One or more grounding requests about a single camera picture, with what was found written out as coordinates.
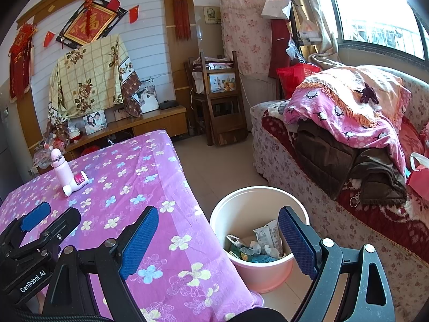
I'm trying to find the white blue medicine box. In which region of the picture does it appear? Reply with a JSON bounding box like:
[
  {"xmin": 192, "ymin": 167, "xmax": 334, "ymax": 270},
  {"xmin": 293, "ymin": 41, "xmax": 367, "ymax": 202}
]
[{"xmin": 253, "ymin": 219, "xmax": 283, "ymax": 253}]

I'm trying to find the light blue plastic wrapper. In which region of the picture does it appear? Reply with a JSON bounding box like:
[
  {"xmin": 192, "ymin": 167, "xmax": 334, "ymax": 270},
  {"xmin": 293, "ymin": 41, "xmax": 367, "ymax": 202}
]
[{"xmin": 250, "ymin": 254, "xmax": 277, "ymax": 264}]

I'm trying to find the white tissue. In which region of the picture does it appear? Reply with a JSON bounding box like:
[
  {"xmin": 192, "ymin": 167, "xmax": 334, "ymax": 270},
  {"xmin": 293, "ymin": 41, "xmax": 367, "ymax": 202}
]
[{"xmin": 253, "ymin": 243, "xmax": 284, "ymax": 260}]

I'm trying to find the silver white wrapper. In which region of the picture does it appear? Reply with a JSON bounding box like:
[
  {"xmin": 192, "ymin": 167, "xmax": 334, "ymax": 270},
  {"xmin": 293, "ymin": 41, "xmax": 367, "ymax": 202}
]
[{"xmin": 226, "ymin": 234, "xmax": 246, "ymax": 248}]

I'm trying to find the green snack wrapper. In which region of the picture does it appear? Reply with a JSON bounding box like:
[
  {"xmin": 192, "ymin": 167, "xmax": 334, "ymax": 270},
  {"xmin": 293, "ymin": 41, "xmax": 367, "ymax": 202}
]
[{"xmin": 229, "ymin": 241, "xmax": 253, "ymax": 262}]

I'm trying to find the pink trash bin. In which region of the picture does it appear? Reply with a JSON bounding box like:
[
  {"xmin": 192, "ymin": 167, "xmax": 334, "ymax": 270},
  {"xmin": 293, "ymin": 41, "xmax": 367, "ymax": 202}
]
[{"xmin": 210, "ymin": 186, "xmax": 310, "ymax": 294}]

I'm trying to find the pink thermos bottle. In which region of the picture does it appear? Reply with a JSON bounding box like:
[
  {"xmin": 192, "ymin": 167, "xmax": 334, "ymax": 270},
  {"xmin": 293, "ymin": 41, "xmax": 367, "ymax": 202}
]
[{"xmin": 50, "ymin": 148, "xmax": 74, "ymax": 187}]

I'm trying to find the white bottle pink label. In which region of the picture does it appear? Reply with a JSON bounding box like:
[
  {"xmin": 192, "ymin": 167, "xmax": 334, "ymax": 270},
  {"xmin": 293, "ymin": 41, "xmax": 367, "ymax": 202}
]
[{"xmin": 62, "ymin": 171, "xmax": 89, "ymax": 197}]

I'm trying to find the pink floral tablecloth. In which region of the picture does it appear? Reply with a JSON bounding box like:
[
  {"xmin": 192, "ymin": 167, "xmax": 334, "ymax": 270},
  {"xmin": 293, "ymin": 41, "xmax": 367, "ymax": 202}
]
[{"xmin": 1, "ymin": 130, "xmax": 263, "ymax": 321}]

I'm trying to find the floral covered sofa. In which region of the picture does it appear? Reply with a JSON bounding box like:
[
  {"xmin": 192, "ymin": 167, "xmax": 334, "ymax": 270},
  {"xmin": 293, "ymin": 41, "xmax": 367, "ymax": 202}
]
[{"xmin": 249, "ymin": 65, "xmax": 429, "ymax": 322}]

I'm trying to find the dark brown jacket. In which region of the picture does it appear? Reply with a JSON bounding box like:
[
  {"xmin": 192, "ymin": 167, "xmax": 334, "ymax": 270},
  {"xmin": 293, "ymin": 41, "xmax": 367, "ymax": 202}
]
[{"xmin": 294, "ymin": 119, "xmax": 406, "ymax": 206}]

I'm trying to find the framed couple photo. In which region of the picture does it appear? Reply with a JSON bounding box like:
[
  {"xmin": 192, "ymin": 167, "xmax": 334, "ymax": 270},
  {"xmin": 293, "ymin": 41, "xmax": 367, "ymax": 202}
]
[{"xmin": 83, "ymin": 110, "xmax": 108, "ymax": 135}]

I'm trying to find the wooden tv cabinet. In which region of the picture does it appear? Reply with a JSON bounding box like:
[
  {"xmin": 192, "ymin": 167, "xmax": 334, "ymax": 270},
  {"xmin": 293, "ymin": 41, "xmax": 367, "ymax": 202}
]
[{"xmin": 65, "ymin": 105, "xmax": 188, "ymax": 161}]

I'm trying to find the beige floral cloth cover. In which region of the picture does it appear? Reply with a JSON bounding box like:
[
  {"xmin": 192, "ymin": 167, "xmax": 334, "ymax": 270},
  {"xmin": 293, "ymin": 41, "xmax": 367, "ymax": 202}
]
[{"xmin": 47, "ymin": 34, "xmax": 142, "ymax": 131}]

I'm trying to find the large wedding photo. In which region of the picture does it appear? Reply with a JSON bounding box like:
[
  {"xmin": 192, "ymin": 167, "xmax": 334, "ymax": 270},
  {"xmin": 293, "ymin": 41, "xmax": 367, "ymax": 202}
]
[{"xmin": 132, "ymin": 85, "xmax": 159, "ymax": 114}]

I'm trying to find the pink blanket with fringe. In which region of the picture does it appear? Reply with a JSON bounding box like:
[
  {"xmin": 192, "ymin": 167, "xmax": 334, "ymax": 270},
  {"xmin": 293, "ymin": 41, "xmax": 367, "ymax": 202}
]
[{"xmin": 284, "ymin": 65, "xmax": 412, "ymax": 174}]

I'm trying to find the red chinese knot decoration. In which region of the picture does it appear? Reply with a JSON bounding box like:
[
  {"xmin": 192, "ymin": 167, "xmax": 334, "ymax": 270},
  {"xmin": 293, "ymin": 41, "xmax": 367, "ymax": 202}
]
[{"xmin": 9, "ymin": 23, "xmax": 36, "ymax": 103}]

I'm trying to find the red pillow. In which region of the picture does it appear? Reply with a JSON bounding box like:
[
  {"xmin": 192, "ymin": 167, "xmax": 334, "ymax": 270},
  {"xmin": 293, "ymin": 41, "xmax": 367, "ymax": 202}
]
[{"xmin": 276, "ymin": 63, "xmax": 321, "ymax": 99}]

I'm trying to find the wooden chair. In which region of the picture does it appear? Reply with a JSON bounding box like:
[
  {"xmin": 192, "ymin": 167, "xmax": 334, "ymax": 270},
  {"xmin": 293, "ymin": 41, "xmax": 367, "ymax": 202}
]
[{"xmin": 184, "ymin": 52, "xmax": 248, "ymax": 146}]

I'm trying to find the framed fu character picture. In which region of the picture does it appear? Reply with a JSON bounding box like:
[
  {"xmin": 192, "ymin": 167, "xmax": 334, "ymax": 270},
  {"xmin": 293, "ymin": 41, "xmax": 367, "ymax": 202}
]
[{"xmin": 56, "ymin": 0, "xmax": 127, "ymax": 49}]

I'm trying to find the floral covered standing appliance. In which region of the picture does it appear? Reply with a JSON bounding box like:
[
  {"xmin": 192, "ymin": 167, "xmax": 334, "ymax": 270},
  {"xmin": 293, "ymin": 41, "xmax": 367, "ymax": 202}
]
[{"xmin": 220, "ymin": 0, "xmax": 272, "ymax": 76}]

